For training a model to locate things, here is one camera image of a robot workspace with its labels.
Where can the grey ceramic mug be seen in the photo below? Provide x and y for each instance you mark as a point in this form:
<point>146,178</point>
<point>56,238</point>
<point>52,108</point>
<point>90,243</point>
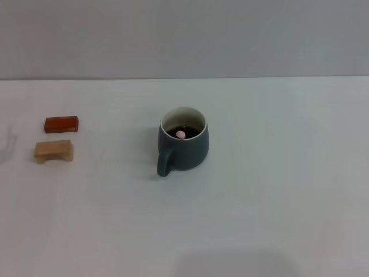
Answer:
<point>187,153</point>

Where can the reddish brown wooden block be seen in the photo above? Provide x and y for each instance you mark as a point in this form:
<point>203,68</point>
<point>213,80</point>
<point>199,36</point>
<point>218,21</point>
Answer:
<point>62,124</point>

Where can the light wooden bridge block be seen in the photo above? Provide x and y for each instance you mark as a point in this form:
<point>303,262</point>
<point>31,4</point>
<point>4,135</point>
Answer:
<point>53,147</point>

